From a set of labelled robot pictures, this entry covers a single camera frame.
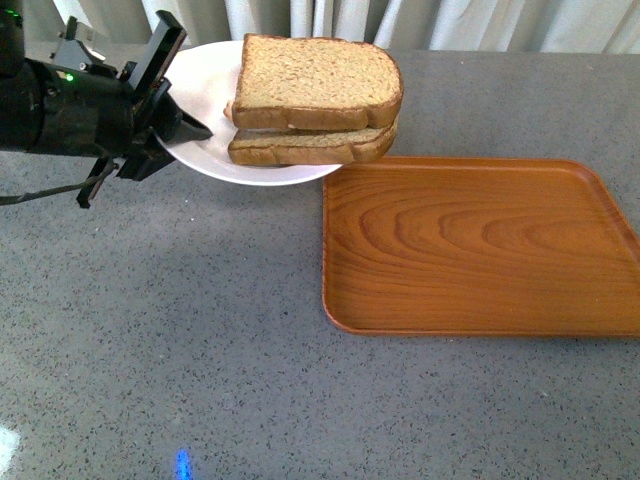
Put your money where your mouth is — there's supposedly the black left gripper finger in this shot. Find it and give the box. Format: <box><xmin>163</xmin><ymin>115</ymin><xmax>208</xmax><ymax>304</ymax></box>
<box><xmin>152</xmin><ymin>107</ymin><xmax>213</xmax><ymax>145</ymax></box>
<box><xmin>130</xmin><ymin>10</ymin><xmax>187</xmax><ymax>98</ymax></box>

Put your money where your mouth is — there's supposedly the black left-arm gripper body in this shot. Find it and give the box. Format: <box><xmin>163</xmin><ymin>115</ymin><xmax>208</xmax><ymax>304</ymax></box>
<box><xmin>47</xmin><ymin>15</ymin><xmax>183</xmax><ymax>181</ymax></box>

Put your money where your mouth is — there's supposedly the white round plate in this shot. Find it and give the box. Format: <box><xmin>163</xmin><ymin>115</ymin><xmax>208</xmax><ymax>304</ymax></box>
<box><xmin>166</xmin><ymin>40</ymin><xmax>339</xmax><ymax>186</ymax></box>

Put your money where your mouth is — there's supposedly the bread slice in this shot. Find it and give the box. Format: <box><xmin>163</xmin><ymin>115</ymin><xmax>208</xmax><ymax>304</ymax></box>
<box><xmin>230</xmin><ymin>34</ymin><xmax>404</xmax><ymax>131</ymax></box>
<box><xmin>228</xmin><ymin>119</ymin><xmax>398</xmax><ymax>167</ymax></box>

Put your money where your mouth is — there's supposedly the fried egg toy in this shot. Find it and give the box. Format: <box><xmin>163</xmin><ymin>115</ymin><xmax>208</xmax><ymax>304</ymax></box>
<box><xmin>223</xmin><ymin>100</ymin><xmax>234</xmax><ymax>122</ymax></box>

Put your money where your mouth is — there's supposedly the grey curtain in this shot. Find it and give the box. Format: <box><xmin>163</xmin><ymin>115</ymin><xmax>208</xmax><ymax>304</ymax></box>
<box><xmin>23</xmin><ymin>0</ymin><xmax>639</xmax><ymax>54</ymax></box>

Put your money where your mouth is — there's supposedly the brown wooden tray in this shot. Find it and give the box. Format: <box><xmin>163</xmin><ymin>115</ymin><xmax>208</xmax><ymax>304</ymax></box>
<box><xmin>322</xmin><ymin>157</ymin><xmax>639</xmax><ymax>337</ymax></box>

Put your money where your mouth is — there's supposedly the black left-arm cable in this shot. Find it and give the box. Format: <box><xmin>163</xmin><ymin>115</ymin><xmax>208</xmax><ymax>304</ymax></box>
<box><xmin>0</xmin><ymin>157</ymin><xmax>121</xmax><ymax>210</ymax></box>

